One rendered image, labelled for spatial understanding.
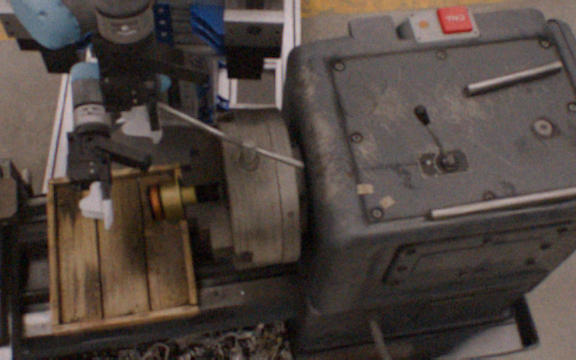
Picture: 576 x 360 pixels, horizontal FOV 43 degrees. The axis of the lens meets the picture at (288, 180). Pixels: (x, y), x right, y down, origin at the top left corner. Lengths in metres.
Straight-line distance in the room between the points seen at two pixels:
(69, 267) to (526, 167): 0.96
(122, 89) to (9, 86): 1.96
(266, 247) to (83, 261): 0.46
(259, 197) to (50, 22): 0.46
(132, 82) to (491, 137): 0.67
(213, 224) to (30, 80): 1.75
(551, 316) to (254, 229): 1.58
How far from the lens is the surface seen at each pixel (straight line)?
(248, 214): 1.32
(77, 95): 1.56
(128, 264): 1.63
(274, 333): 1.90
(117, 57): 1.09
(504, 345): 2.04
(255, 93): 2.65
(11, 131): 2.93
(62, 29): 1.30
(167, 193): 1.43
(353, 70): 1.43
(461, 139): 1.39
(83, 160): 1.48
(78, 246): 1.67
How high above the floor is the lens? 2.39
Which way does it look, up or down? 62 degrees down
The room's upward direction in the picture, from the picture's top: 7 degrees clockwise
